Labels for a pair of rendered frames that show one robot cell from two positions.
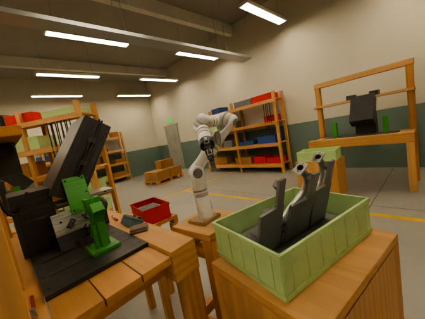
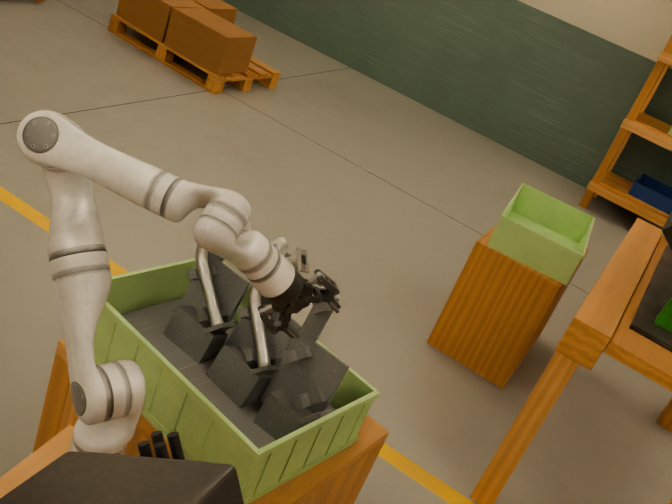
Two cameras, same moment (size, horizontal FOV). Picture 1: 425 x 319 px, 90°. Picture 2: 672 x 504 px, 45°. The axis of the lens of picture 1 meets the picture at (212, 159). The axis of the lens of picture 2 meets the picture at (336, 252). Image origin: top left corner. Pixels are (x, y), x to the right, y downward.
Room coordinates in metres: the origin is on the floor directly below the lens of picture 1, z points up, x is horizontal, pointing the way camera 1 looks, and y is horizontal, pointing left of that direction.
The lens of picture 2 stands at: (1.57, 1.13, 2.05)
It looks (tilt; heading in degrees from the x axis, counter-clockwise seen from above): 26 degrees down; 242
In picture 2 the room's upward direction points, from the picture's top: 22 degrees clockwise
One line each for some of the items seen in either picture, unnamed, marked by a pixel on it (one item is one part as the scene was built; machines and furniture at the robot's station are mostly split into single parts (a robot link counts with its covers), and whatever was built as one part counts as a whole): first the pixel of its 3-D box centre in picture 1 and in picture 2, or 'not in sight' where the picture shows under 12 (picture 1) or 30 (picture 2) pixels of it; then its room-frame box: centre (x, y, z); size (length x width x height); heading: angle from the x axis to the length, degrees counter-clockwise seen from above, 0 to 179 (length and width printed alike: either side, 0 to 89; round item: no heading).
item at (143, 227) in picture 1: (139, 228); not in sight; (1.18, 0.49, 0.91); 0.10 x 0.08 x 0.03; 103
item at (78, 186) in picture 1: (76, 193); not in sight; (1.25, 0.83, 1.17); 0.13 x 0.12 x 0.20; 45
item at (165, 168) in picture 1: (162, 170); not in sight; (7.78, 1.87, 0.37); 1.20 x 0.80 x 0.74; 140
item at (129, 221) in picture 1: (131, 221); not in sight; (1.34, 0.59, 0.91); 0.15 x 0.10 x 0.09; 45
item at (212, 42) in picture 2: not in sight; (199, 34); (0.02, -5.35, 0.22); 1.20 x 0.81 x 0.44; 127
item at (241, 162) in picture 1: (240, 137); not in sight; (6.89, -1.01, 1.10); 3.01 x 0.55 x 2.20; 42
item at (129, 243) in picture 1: (73, 239); not in sight; (1.26, 0.93, 0.89); 1.10 x 0.42 x 0.02; 45
